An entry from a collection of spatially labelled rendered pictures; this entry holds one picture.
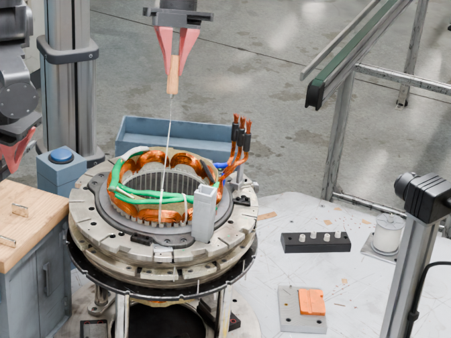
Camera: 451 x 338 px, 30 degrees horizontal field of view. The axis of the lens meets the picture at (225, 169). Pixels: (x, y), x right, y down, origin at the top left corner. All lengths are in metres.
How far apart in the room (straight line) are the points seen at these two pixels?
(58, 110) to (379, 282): 0.77
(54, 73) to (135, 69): 2.69
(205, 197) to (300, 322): 0.46
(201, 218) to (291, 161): 2.43
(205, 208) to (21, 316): 0.39
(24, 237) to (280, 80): 3.17
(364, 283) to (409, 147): 2.23
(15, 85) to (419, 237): 0.56
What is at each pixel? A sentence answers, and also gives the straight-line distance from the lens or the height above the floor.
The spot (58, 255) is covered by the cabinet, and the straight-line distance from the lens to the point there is 1.53.
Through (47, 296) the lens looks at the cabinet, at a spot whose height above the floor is 0.91.
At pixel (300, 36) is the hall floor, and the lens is 5.03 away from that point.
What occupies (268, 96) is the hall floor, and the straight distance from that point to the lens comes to 4.26.
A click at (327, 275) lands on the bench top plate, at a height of 0.78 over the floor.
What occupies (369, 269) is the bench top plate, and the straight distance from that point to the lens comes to 1.86.
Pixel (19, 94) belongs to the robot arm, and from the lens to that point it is 1.18.
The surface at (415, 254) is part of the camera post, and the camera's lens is 1.02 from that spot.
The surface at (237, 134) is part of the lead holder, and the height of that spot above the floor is 1.21.
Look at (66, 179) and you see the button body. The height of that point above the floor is 1.01.
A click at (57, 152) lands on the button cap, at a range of 1.66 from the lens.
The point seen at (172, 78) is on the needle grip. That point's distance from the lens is 1.31.
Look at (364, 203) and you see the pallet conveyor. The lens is 3.25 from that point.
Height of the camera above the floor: 1.89
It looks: 32 degrees down
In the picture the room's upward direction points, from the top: 5 degrees clockwise
